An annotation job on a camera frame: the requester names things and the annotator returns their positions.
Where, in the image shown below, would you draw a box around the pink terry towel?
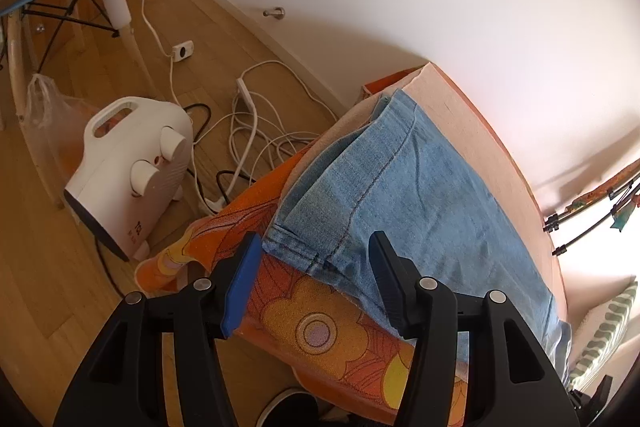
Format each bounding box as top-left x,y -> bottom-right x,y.
300,63 -> 563,298

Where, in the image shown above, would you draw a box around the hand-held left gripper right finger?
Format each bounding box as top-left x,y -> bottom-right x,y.
368,231 -> 581,427

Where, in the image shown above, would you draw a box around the black metal stand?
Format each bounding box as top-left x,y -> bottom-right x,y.
22,0 -> 121,72

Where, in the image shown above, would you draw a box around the clear plastic bag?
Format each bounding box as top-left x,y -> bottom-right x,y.
22,74 -> 106,178

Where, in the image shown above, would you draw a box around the light blue denim pants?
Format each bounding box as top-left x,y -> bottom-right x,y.
263,88 -> 573,383

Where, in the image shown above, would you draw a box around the grey metal tripod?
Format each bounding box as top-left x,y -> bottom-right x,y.
544,177 -> 640,257

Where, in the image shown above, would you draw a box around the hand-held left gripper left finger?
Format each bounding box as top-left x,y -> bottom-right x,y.
52,233 -> 263,427

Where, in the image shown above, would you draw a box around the colourful patterned scarf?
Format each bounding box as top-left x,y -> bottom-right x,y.
565,157 -> 640,233

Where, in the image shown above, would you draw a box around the white fan heater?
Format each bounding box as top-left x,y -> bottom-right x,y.
63,96 -> 195,262

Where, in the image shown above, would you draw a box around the white extension socket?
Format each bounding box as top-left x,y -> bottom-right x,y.
171,39 -> 195,62

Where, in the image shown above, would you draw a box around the black cable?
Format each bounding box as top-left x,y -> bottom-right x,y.
182,103 -> 251,208

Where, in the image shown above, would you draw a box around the orange floral cloth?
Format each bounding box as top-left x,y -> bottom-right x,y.
135,66 -> 568,427

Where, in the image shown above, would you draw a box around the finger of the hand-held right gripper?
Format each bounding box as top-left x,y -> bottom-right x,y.
570,376 -> 615,427

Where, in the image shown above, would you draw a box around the green leaf patterned pillow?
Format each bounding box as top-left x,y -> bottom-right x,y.
567,277 -> 640,393

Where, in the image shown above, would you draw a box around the white power strip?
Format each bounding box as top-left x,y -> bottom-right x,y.
236,77 -> 258,118

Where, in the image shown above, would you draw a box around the black shoe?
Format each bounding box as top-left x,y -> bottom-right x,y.
255,387 -> 321,427

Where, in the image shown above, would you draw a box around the white cable tangle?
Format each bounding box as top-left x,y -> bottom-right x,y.
170,57 -> 351,212

